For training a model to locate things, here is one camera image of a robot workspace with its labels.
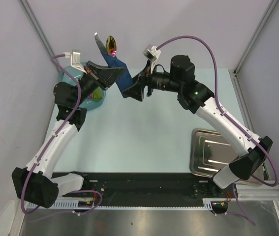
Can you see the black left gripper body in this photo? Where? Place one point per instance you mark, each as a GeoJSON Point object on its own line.
{"type": "Point", "coordinates": [87, 85]}

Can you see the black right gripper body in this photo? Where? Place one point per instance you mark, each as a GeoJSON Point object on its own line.
{"type": "Point", "coordinates": [161, 81]}

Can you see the dark blue paper napkin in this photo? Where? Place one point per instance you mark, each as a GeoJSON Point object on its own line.
{"type": "Point", "coordinates": [125, 80]}

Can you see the ornate silver table knife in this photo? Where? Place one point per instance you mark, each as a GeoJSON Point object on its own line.
{"type": "Point", "coordinates": [99, 43]}

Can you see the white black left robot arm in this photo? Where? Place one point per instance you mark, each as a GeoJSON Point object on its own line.
{"type": "Point", "coordinates": [34, 182]}

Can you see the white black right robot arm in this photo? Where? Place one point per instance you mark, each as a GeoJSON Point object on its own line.
{"type": "Point", "coordinates": [251, 150]}

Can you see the green rolled napkin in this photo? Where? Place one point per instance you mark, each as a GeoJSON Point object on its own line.
{"type": "Point", "coordinates": [98, 95]}

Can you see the translucent blue plastic bin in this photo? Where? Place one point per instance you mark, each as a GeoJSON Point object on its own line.
{"type": "Point", "coordinates": [88, 103]}

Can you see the stainless steel tray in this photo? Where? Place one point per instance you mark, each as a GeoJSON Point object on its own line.
{"type": "Point", "coordinates": [211, 152]}

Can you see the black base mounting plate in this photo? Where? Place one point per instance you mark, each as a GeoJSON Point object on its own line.
{"type": "Point", "coordinates": [151, 189]}

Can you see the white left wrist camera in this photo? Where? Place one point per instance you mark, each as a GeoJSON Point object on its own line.
{"type": "Point", "coordinates": [75, 60]}

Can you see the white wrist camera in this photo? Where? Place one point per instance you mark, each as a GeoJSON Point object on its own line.
{"type": "Point", "coordinates": [152, 54]}
{"type": "Point", "coordinates": [75, 60]}

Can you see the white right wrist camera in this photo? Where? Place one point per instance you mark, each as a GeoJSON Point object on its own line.
{"type": "Point", "coordinates": [152, 54]}

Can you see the light blue cable duct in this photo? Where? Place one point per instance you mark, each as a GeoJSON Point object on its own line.
{"type": "Point", "coordinates": [83, 205]}

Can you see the aluminium rail frame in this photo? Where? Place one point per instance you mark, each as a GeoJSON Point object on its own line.
{"type": "Point", "coordinates": [127, 136]}

